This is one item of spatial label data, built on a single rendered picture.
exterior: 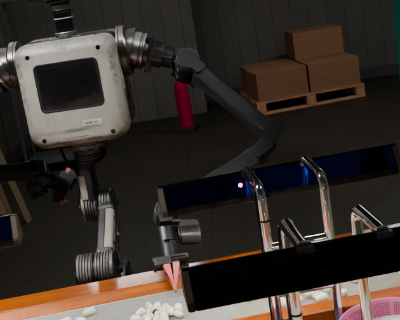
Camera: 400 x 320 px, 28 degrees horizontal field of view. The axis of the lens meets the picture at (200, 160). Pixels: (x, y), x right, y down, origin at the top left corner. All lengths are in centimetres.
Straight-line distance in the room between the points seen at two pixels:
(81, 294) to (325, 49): 640
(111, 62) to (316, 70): 566
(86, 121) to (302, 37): 597
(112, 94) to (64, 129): 19
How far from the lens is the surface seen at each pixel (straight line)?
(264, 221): 186
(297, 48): 837
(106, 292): 232
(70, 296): 234
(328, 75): 811
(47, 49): 255
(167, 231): 232
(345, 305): 203
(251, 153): 245
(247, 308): 213
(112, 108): 254
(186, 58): 257
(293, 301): 168
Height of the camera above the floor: 166
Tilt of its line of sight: 15 degrees down
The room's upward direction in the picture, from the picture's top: 9 degrees counter-clockwise
